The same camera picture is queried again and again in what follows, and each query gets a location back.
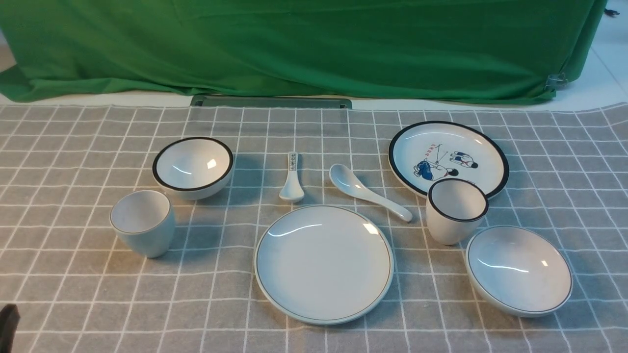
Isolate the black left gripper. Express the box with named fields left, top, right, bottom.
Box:
left=0, top=304, right=20, bottom=353

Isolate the white cup thin rim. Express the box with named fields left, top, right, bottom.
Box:
left=109, top=190, right=176, bottom=258

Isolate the large white ceramic spoon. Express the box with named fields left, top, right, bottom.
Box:
left=328, top=164, right=413, bottom=223

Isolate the shallow white bowl thin rim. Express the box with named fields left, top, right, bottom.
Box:
left=465, top=226, right=574, bottom=318

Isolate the black-rimmed white bowl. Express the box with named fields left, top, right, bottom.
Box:
left=151, top=137, right=235, bottom=201

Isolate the small patterned white spoon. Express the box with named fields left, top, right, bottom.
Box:
left=280, top=151, right=305, bottom=203

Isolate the large plain white plate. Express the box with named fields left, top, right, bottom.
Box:
left=253, top=205, right=395, bottom=326

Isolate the black-rimmed illustrated plate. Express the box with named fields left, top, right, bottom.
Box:
left=388, top=121, right=510, bottom=199

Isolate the black-rimmed white cup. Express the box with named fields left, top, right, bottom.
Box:
left=426, top=178, right=489, bottom=246

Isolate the green backdrop cloth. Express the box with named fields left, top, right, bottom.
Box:
left=1, top=0, right=606, bottom=105

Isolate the metal binder clip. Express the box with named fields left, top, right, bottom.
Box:
left=544, top=72, right=569, bottom=90

